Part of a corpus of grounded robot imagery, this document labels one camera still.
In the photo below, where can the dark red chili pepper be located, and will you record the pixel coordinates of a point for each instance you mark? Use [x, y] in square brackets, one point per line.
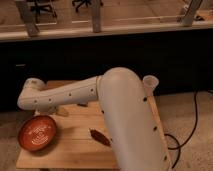
[101, 138]

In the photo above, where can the red ceramic bowl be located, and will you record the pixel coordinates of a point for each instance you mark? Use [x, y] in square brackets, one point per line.
[37, 132]

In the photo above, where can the left grey desk leg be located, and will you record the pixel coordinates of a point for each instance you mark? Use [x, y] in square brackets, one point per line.
[27, 18]

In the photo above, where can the right black office chair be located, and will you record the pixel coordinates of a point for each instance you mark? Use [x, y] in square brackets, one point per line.
[78, 3]

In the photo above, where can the left black office chair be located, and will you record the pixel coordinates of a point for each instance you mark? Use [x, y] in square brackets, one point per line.
[42, 5]

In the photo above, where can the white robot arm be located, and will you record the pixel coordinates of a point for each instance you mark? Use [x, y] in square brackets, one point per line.
[136, 140]

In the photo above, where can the black office chair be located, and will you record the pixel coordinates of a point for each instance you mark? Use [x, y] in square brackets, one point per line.
[78, 3]
[42, 5]

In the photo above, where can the right grey desk leg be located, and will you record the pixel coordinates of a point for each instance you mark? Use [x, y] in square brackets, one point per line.
[188, 18]

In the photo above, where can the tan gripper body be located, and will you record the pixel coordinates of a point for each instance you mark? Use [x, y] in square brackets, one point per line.
[62, 112]

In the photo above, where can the grey desk leg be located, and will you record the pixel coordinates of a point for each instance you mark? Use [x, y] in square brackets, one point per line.
[96, 16]
[27, 18]
[188, 18]

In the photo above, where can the clear plastic cup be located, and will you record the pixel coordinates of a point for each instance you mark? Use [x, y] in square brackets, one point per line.
[150, 83]

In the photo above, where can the middle grey desk leg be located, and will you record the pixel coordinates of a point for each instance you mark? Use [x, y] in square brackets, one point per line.
[96, 16]

